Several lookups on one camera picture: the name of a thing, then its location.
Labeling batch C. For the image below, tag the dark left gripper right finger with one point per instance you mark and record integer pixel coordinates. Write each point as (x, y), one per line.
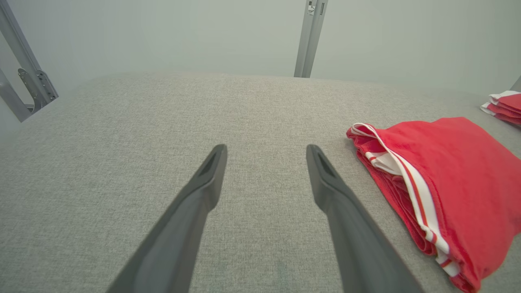
(358, 252)

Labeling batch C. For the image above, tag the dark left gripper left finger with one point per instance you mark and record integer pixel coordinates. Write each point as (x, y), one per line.
(179, 244)

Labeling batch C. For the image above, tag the red white basketball jersey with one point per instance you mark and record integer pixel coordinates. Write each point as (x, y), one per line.
(468, 183)

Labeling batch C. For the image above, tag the red shorts with white trim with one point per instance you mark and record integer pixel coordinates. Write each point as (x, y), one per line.
(508, 110)

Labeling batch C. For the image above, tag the grey metal post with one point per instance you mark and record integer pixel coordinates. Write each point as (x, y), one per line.
(307, 40)

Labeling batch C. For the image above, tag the grey metal frame with bracket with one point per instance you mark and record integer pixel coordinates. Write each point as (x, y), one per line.
(18, 44)

